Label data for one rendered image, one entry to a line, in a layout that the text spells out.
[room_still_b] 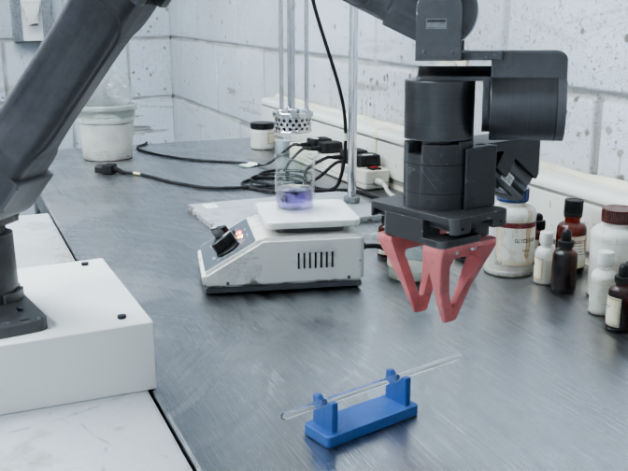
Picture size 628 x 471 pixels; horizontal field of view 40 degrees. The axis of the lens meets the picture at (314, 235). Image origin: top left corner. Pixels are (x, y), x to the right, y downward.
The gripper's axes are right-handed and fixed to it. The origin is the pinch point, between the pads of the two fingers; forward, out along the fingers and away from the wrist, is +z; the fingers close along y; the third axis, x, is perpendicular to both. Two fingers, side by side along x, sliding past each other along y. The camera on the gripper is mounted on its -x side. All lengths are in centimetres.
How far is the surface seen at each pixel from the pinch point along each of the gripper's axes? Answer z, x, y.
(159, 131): 18, -105, 256
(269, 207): -0.6, -10.4, 40.4
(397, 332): 8.7, -9.0, 14.4
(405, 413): 8.2, 4.5, -1.3
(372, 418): 7.9, 7.7, -0.7
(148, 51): -13, -103, 256
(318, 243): 2.3, -10.8, 30.6
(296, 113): -9, -31, 63
